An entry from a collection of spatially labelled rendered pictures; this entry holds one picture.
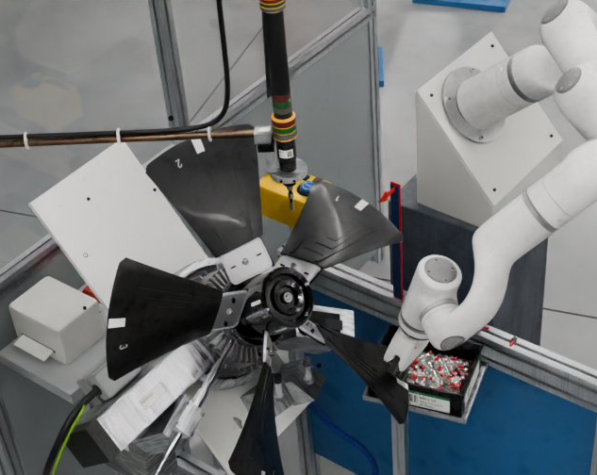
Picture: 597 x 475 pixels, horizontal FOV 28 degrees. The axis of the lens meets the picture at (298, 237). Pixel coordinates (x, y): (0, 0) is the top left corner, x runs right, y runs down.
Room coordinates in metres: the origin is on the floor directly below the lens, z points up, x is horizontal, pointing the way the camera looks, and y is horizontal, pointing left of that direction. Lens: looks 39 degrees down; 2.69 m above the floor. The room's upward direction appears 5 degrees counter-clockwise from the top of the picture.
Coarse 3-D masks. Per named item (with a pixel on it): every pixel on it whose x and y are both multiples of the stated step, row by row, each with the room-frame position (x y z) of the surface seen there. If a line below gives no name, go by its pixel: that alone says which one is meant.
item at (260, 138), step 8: (256, 128) 1.79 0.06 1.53; (256, 136) 1.77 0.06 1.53; (264, 136) 1.77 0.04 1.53; (272, 136) 1.79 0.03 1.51; (264, 144) 1.77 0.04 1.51; (272, 144) 1.76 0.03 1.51; (264, 152) 1.76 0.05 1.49; (272, 152) 1.77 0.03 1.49; (272, 160) 1.77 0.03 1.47; (296, 160) 1.80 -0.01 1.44; (272, 168) 1.77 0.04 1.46; (304, 168) 1.77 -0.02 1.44; (272, 176) 1.76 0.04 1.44; (280, 176) 1.75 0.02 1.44; (288, 176) 1.75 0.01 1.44; (296, 176) 1.75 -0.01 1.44; (304, 176) 1.76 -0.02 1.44
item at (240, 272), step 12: (252, 240) 1.77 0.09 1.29; (228, 252) 1.77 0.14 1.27; (240, 252) 1.76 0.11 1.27; (252, 252) 1.76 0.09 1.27; (264, 252) 1.75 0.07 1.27; (228, 264) 1.76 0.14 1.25; (240, 264) 1.75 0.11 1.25; (252, 264) 1.75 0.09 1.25; (264, 264) 1.74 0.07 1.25; (228, 276) 1.74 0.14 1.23; (240, 276) 1.74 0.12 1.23; (252, 276) 1.73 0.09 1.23
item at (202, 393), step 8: (232, 344) 1.67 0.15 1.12; (224, 352) 1.65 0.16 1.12; (216, 368) 1.62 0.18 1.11; (208, 376) 1.60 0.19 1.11; (216, 376) 1.60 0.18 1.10; (208, 384) 1.58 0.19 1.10; (200, 392) 1.56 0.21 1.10; (192, 400) 1.55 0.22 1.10; (200, 400) 1.55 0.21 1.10; (176, 432) 1.49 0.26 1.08; (176, 440) 1.48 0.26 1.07; (168, 448) 1.46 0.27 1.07; (168, 456) 1.45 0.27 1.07; (160, 464) 1.43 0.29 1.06
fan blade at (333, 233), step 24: (312, 192) 2.00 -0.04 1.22; (336, 192) 2.00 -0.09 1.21; (312, 216) 1.93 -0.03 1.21; (336, 216) 1.93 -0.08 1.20; (360, 216) 1.94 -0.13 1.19; (384, 216) 1.95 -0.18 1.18; (288, 240) 1.87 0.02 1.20; (312, 240) 1.86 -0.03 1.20; (336, 240) 1.86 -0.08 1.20; (360, 240) 1.87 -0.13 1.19; (384, 240) 1.88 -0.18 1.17; (336, 264) 1.79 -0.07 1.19
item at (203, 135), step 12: (180, 132) 1.80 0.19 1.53; (192, 132) 1.79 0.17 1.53; (204, 132) 1.79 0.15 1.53; (216, 132) 1.79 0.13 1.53; (228, 132) 1.78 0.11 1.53; (240, 132) 1.78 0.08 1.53; (252, 132) 1.78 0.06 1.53; (0, 144) 1.82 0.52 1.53; (12, 144) 1.82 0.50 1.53; (24, 144) 1.81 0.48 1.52; (36, 144) 1.81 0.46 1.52; (48, 144) 1.81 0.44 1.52; (60, 144) 1.81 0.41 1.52; (72, 144) 1.81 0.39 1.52
